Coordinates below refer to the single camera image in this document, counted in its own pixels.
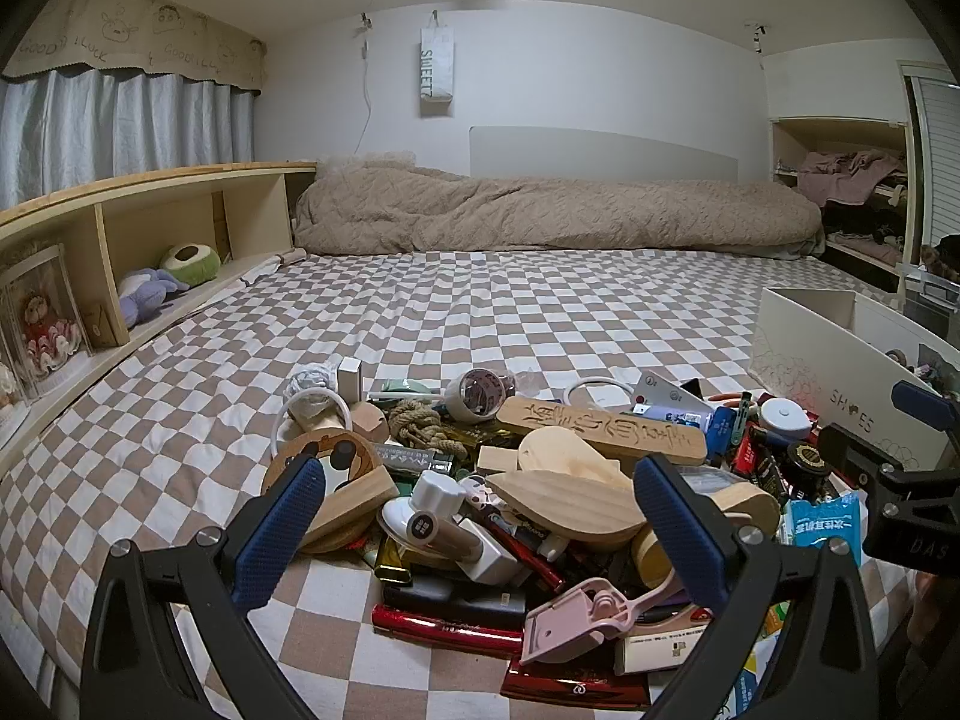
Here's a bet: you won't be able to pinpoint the white card package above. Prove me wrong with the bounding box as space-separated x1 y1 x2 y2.
634 370 713 421

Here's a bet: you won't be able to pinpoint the pink clothes pile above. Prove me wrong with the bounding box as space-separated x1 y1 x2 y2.
796 150 908 207

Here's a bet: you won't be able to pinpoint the round wooden panda coaster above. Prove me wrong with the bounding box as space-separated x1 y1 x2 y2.
259 431 380 552

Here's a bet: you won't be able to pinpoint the white headboard panel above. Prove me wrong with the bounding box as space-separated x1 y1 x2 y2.
469 126 740 182

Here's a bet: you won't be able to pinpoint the spoon-shaped wooden board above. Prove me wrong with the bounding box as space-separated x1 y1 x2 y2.
517 427 635 492

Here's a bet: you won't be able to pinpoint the white crumpled wad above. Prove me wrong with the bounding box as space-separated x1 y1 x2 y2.
289 361 342 398

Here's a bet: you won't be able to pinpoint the dark folded clothes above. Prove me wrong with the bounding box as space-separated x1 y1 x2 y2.
821 206 908 248

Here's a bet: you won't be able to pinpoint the black power bank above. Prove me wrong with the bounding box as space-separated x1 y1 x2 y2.
382 577 530 627

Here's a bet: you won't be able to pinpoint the mint green tool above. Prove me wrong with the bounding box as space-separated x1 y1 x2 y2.
371 379 443 400

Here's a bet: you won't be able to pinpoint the clear plastic bin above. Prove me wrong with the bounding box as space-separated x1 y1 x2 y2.
900 262 960 338

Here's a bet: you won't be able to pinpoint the cream closet shelf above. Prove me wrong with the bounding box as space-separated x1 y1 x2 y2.
771 116 920 293

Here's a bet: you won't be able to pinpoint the beige printed curtain valance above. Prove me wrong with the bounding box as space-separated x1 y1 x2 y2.
4 0 269 89

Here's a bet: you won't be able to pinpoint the grey printed tube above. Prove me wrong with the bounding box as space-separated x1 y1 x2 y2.
375 444 458 475

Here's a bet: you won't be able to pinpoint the white round lamp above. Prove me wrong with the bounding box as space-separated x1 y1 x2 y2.
759 397 812 445

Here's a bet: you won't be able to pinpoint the clear boxed doll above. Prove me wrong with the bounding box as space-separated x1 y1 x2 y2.
0 244 95 406

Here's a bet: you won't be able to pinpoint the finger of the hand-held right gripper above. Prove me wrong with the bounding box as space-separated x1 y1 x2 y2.
821 422 960 518
891 381 960 436

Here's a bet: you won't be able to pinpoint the small wooden wedge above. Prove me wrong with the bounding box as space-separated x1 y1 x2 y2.
351 401 391 443

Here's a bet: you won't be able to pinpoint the white hanging paper bag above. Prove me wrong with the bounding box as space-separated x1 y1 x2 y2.
418 11 456 119

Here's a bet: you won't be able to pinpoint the dark red flat box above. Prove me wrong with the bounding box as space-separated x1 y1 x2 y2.
501 641 653 710

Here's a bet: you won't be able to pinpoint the red pen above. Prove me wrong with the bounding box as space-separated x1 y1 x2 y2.
480 506 567 593

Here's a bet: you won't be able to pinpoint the black round jar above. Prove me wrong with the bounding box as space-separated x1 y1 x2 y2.
784 441 833 496

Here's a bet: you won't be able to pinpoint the carved wooden plaque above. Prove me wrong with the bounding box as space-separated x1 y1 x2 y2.
496 396 708 466

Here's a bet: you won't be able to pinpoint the white wall cable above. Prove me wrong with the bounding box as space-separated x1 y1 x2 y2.
354 11 376 155

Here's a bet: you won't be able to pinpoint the wooden bedside shelf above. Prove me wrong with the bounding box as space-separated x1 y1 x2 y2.
0 161 320 466

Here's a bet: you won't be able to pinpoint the dark green packet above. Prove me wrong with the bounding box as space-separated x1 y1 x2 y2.
442 424 518 458

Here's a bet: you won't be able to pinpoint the bent wooden band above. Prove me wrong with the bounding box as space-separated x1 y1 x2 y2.
630 484 781 590

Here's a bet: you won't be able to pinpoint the pale wooden block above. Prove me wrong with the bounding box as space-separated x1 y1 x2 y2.
300 465 400 541

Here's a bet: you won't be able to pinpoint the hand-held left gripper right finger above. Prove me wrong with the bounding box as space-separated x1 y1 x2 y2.
634 454 882 720

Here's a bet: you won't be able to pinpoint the grey curtain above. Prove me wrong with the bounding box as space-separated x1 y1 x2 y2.
0 67 256 211

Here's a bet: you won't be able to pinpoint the brown fur garment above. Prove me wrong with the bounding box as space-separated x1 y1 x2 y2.
919 236 960 278

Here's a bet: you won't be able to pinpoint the small blue box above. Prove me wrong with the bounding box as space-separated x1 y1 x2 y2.
705 406 743 458

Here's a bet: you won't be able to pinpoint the white beige handheld device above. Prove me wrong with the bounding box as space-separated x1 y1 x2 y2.
381 471 526 580

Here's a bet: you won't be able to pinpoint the beige quilt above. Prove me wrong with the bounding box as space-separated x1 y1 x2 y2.
291 152 824 260

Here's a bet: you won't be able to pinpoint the clear tape roll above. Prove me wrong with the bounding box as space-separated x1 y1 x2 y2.
444 369 511 422

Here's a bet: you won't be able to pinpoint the blue white packet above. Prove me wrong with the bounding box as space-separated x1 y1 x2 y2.
784 491 867 567

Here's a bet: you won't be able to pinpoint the white storage box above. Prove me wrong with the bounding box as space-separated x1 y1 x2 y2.
750 286 957 470

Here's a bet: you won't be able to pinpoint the pink plastic clip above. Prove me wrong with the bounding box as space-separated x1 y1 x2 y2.
519 577 695 665

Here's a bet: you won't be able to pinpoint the long red box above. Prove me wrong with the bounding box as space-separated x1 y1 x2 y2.
373 604 526 653

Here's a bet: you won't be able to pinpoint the white slatted door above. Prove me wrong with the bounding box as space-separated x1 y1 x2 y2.
904 64 960 248

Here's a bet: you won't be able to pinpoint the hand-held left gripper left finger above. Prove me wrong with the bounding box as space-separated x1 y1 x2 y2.
79 454 327 720

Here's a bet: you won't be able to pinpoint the white ring cable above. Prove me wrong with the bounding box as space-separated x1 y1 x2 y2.
562 377 635 413

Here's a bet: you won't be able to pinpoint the red packet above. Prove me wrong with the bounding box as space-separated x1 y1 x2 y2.
731 427 766 473

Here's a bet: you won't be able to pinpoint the leaf-shaped wooden board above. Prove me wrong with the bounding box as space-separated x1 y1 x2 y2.
484 469 657 560

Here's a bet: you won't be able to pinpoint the white flat box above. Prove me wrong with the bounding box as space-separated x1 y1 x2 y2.
613 626 713 676

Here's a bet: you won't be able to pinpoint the knotted brown rope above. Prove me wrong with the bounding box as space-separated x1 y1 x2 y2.
386 399 445 455

